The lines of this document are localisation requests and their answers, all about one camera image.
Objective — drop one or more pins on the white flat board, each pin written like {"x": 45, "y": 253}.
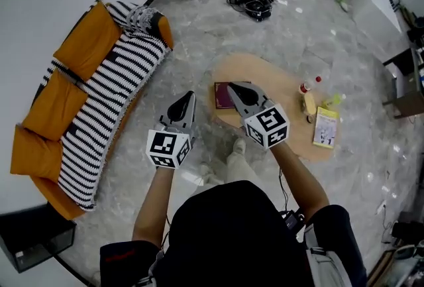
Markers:
{"x": 379, "y": 0}

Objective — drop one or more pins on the clear bottle with red cap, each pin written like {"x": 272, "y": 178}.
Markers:
{"x": 314, "y": 83}

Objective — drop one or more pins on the light wooden table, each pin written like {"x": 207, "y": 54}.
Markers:
{"x": 265, "y": 72}

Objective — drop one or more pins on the person's white shoe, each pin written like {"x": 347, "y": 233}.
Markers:
{"x": 239, "y": 146}

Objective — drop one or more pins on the small tape roll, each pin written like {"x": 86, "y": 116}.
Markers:
{"x": 310, "y": 119}

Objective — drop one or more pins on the person's black shirt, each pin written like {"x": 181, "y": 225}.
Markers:
{"x": 232, "y": 239}

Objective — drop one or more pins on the person's beige trousers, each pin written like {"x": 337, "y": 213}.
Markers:
{"x": 236, "y": 166}

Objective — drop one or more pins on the pale yellow oblong object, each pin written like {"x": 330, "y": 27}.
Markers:
{"x": 310, "y": 103}

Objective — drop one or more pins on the person's right forearm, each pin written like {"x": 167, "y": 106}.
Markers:
{"x": 298, "y": 176}

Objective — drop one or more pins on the yellow green bottle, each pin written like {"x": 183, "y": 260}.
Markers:
{"x": 333, "y": 101}

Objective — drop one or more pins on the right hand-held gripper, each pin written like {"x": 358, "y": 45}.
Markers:
{"x": 268, "y": 126}

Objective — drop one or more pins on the small black belt device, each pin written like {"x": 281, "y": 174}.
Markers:
{"x": 291, "y": 220}

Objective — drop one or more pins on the yellow white booklet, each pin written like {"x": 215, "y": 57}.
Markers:
{"x": 326, "y": 128}

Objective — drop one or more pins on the red white can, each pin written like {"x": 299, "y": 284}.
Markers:
{"x": 304, "y": 88}

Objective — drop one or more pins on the orange sofa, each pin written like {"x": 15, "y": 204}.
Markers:
{"x": 64, "y": 206}

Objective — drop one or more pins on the dark red book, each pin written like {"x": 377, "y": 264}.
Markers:
{"x": 222, "y": 96}

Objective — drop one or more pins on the person's left forearm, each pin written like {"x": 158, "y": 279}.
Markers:
{"x": 154, "y": 203}

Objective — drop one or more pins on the black box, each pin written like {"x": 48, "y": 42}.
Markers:
{"x": 30, "y": 239}

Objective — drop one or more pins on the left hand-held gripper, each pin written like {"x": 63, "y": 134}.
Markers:
{"x": 165, "y": 146}

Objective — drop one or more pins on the green white floor object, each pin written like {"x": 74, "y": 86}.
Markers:
{"x": 342, "y": 3}

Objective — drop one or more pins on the orange sofa cushion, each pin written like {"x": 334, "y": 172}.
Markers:
{"x": 34, "y": 153}
{"x": 87, "y": 42}
{"x": 54, "y": 105}

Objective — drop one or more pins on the black white striped blanket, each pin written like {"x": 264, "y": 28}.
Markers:
{"x": 109, "y": 93}

